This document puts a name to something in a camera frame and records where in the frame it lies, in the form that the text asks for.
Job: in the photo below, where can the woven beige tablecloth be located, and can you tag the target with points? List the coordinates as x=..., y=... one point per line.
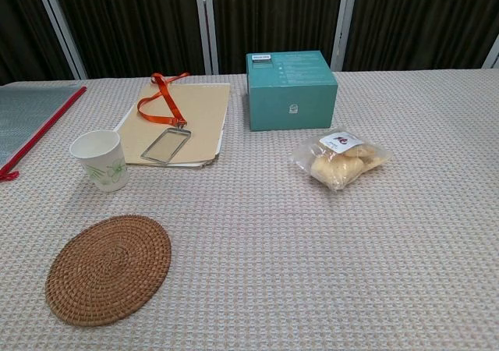
x=273, y=230

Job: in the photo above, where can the white paper cup green flower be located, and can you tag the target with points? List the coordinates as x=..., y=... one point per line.
x=102, y=160

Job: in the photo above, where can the round woven rattan coaster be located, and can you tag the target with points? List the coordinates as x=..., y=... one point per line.
x=109, y=269

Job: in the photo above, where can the tan paper file folder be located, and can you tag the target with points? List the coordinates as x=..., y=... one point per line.
x=202, y=125

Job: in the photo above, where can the teal cardboard box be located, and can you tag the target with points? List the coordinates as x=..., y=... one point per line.
x=292, y=101

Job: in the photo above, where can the clear metal-framed badge holder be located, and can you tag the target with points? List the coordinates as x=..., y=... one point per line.
x=165, y=146

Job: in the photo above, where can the clear bag of bread rolls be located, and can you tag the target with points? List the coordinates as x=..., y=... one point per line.
x=339, y=164

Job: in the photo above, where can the grey mesh pouch red zipper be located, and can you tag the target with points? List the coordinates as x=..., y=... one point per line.
x=27, y=113

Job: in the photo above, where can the white partition frame post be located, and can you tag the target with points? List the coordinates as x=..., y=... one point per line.
x=208, y=27
x=62, y=27
x=343, y=23
x=491, y=56

